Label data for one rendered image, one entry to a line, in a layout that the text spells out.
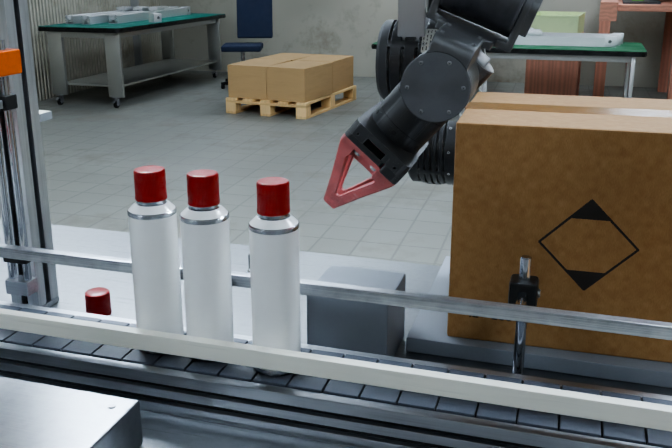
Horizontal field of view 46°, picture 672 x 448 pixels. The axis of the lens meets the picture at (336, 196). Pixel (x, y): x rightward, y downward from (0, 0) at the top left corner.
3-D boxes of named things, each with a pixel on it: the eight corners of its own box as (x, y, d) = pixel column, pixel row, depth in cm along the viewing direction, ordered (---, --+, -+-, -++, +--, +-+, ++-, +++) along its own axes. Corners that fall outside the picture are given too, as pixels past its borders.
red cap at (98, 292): (97, 320, 107) (95, 297, 106) (81, 314, 109) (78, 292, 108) (117, 311, 110) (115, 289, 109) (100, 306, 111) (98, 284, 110)
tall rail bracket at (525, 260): (497, 420, 83) (506, 274, 79) (503, 386, 90) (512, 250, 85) (528, 425, 82) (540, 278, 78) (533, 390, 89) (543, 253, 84)
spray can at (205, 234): (179, 358, 86) (167, 176, 80) (200, 337, 91) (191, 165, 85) (222, 365, 85) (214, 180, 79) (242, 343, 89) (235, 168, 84)
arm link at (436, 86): (546, -8, 69) (457, -45, 70) (540, 1, 59) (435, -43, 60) (489, 114, 74) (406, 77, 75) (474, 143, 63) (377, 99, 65)
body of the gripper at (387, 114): (343, 133, 71) (396, 73, 68) (371, 112, 81) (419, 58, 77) (395, 182, 71) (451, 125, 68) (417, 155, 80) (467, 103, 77)
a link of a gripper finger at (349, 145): (296, 186, 76) (357, 118, 73) (318, 168, 83) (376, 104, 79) (347, 234, 76) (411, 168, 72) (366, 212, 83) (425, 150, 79)
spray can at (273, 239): (245, 372, 83) (238, 184, 77) (263, 350, 88) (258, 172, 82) (291, 379, 82) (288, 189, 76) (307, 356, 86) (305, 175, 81)
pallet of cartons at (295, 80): (319, 120, 689) (319, 69, 677) (222, 114, 715) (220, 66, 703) (358, 98, 805) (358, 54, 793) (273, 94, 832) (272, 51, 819)
